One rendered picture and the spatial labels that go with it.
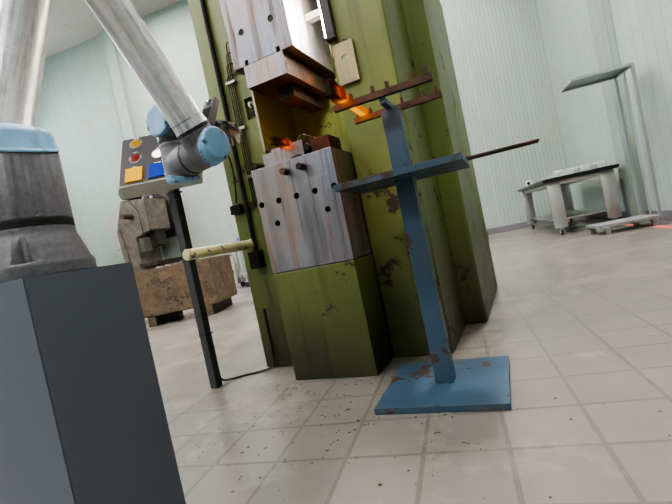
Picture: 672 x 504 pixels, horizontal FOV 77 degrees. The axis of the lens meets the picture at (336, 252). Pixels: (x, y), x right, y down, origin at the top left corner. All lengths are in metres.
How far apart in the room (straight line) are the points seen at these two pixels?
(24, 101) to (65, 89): 12.87
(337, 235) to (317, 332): 0.41
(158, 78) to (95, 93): 12.15
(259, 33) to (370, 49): 0.47
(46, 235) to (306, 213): 1.07
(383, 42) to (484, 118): 7.59
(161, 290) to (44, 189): 4.44
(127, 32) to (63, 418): 0.81
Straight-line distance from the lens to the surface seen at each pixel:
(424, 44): 2.34
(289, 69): 1.93
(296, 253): 1.76
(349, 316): 1.71
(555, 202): 6.25
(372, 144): 1.84
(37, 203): 0.87
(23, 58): 1.19
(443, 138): 2.22
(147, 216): 10.42
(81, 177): 13.39
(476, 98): 9.50
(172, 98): 1.15
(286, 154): 1.84
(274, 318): 2.12
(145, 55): 1.17
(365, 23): 1.97
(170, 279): 5.23
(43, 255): 0.84
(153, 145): 2.11
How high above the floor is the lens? 0.56
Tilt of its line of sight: 2 degrees down
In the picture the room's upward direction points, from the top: 12 degrees counter-clockwise
